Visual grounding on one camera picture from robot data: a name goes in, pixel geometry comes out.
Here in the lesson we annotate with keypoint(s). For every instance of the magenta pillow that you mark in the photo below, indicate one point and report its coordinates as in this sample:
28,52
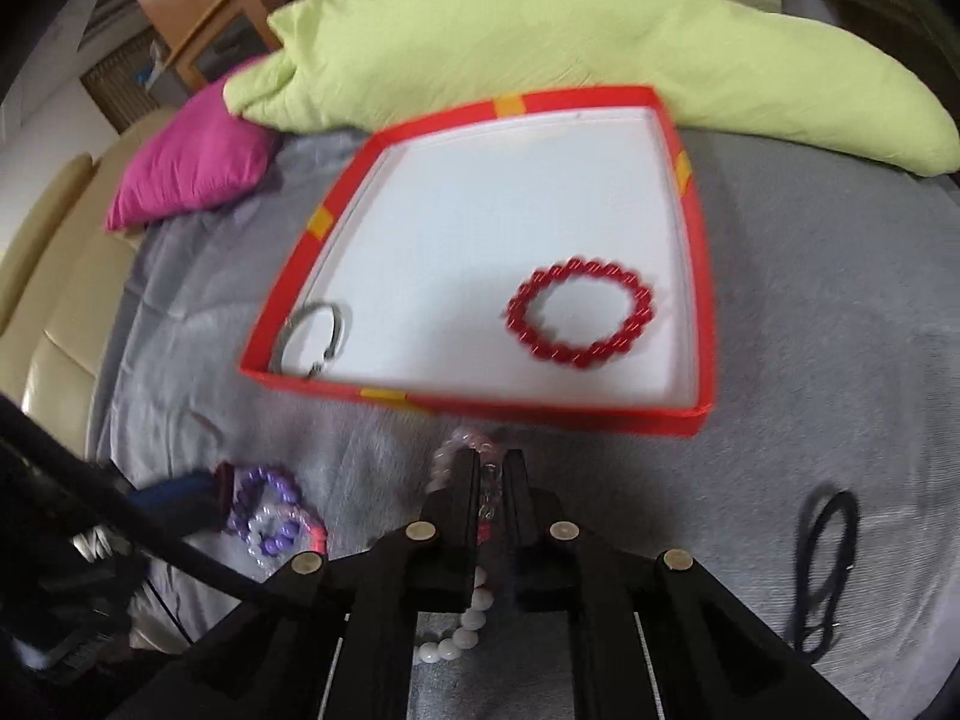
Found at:
195,157

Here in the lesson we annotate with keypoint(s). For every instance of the red jewelry box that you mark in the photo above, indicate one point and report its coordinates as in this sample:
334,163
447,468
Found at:
480,240

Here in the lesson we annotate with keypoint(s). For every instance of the grey blanket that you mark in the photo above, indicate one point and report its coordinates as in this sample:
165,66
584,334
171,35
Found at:
795,300

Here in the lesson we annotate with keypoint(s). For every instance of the wooden cabinet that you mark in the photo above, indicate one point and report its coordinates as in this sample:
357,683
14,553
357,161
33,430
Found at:
217,0

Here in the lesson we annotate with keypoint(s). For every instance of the green pillow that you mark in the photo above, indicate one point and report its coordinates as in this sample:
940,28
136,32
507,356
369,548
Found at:
562,45

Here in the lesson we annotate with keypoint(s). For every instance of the beige leather sofa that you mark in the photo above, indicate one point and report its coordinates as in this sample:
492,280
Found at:
52,300

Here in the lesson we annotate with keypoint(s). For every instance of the brown woven panel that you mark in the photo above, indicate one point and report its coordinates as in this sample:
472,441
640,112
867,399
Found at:
120,86

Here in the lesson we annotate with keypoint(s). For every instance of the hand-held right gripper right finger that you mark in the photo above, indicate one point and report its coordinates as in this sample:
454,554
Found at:
514,495

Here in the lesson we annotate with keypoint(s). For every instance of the silver bangle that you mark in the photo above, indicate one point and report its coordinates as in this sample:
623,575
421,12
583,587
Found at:
339,330

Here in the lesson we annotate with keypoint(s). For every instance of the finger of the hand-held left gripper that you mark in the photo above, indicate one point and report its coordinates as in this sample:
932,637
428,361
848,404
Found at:
180,502

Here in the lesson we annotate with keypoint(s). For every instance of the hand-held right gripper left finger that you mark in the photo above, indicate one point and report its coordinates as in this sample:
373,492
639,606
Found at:
465,495

